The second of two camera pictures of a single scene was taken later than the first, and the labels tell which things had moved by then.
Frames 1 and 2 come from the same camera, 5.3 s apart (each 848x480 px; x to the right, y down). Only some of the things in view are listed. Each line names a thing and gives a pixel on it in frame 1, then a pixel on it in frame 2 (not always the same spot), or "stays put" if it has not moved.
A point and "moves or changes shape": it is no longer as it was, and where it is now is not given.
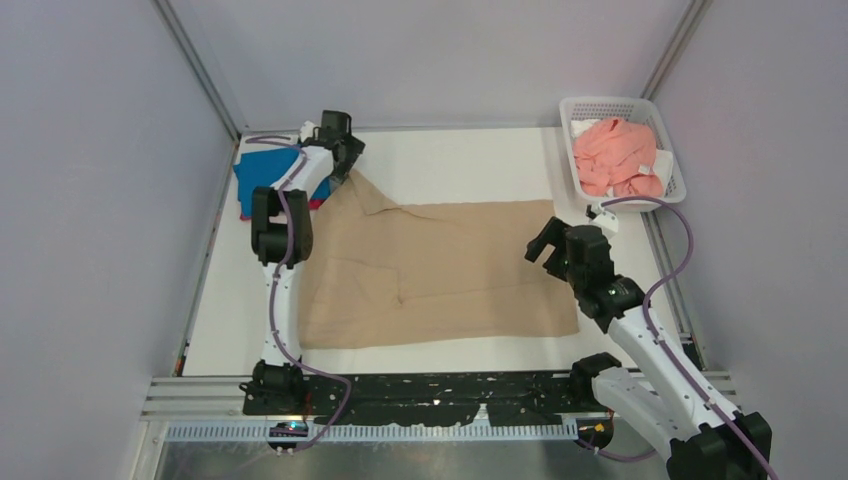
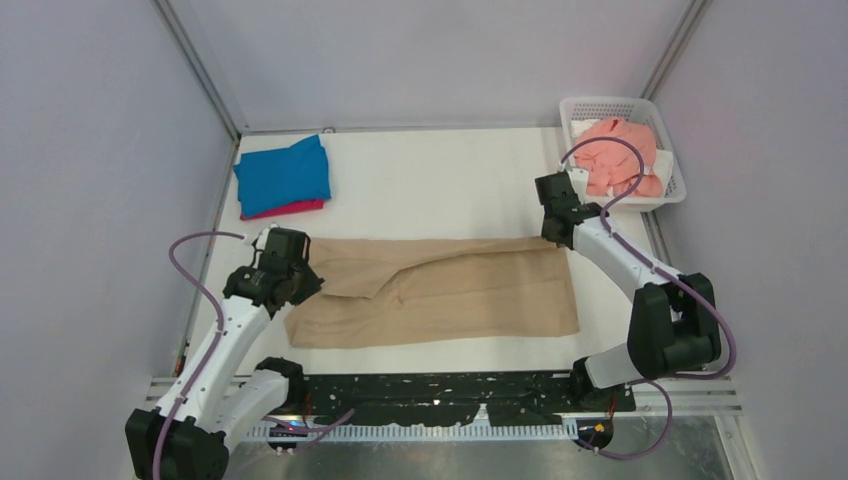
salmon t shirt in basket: (617, 156) stays put
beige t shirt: (376, 273) moves or changes shape
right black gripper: (554, 234) to (545, 234)
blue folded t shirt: (266, 168) stays put
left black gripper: (353, 149) to (311, 286)
